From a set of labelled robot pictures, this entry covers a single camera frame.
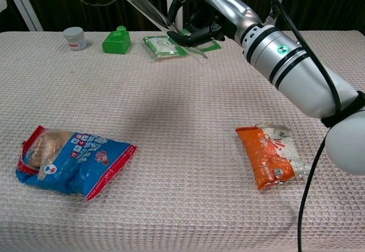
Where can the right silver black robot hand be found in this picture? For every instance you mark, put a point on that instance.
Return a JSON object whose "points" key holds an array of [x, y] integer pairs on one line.
{"points": [[225, 9]]}

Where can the small clear tube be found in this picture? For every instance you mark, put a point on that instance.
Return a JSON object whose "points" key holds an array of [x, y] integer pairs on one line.
{"points": [[148, 12]]}

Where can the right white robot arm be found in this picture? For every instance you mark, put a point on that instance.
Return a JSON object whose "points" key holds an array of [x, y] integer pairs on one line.
{"points": [[299, 72]]}

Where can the small white lidded jar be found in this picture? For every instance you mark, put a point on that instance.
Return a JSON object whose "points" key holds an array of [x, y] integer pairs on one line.
{"points": [[74, 39]]}

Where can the green plastic building block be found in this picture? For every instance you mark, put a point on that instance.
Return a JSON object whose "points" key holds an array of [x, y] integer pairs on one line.
{"points": [[115, 42]]}

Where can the green and white packet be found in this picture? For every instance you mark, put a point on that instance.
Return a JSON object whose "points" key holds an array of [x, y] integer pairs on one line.
{"points": [[161, 46]]}

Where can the beige waffle tablecloth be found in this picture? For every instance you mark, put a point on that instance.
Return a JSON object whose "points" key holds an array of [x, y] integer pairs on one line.
{"points": [[176, 115]]}

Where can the orange and white rice bag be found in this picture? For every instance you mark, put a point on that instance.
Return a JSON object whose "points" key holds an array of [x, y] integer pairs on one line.
{"points": [[265, 158]]}

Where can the blue and red snack bag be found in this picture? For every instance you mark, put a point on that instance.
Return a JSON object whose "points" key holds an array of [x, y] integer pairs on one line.
{"points": [[85, 166]]}

